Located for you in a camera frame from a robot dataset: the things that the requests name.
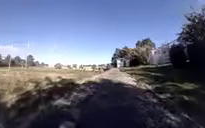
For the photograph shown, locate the cluster of green trees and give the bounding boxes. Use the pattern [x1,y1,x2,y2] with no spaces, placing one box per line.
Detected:
[110,37,157,68]

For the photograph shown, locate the dark trees and hedge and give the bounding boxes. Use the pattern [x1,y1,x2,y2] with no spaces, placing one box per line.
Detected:
[169,3,205,79]

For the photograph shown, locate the small white building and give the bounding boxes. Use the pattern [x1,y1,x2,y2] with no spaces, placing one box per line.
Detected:
[115,57,131,69]

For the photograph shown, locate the shaded grass verge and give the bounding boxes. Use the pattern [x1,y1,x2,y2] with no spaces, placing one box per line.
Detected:
[121,63,205,128]

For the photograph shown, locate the grey paved path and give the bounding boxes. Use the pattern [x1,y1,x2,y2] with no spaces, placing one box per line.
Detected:
[9,67,204,128]

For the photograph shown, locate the distant trees and buildings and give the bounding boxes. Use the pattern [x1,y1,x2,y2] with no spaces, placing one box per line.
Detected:
[0,49,113,72]

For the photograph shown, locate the dry grass field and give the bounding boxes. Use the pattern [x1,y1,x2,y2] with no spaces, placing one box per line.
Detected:
[0,66,103,114]

